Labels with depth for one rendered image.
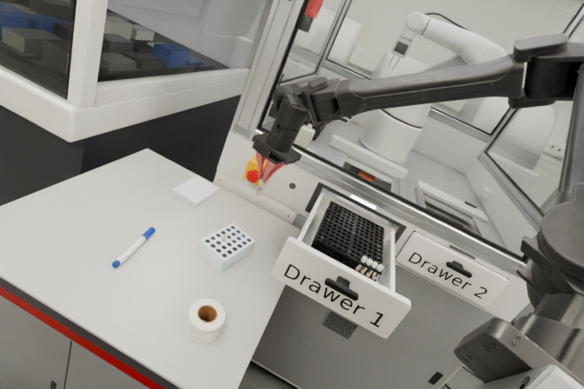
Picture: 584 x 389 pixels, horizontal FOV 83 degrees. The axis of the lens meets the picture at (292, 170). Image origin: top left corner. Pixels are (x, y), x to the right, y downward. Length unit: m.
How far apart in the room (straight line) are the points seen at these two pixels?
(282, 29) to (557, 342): 0.85
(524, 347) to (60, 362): 0.79
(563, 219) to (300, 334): 1.13
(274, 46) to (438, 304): 0.93
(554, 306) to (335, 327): 1.02
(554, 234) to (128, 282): 0.69
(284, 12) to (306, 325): 1.05
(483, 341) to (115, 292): 0.63
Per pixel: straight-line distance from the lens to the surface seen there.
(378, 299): 0.76
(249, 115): 1.02
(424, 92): 0.65
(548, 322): 0.33
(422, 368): 1.39
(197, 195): 1.01
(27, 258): 0.82
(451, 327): 1.26
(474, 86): 0.66
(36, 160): 1.34
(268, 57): 0.98
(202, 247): 0.84
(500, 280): 1.14
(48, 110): 1.11
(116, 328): 0.71
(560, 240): 0.35
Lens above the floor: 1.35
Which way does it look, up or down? 25 degrees down
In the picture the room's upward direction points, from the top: 24 degrees clockwise
